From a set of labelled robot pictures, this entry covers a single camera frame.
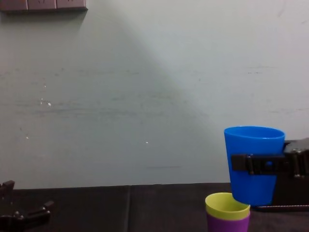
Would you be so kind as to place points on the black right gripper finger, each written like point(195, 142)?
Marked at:
point(258, 165)
point(298, 145)

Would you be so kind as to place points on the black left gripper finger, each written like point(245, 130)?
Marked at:
point(6, 195)
point(33, 216)

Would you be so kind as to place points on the blue plastic cup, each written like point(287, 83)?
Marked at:
point(251, 145)

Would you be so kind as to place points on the black box with pale edge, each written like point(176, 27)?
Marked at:
point(292, 193)

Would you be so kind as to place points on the yellow-green plastic cup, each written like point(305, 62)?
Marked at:
point(224, 207)

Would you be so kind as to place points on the purple plastic cup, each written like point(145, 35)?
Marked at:
point(227, 226)

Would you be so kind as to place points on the black table cloth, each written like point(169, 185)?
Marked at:
point(120, 210)

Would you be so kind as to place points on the grey wall socket plate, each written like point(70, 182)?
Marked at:
point(42, 4)
point(13, 4)
point(71, 3)

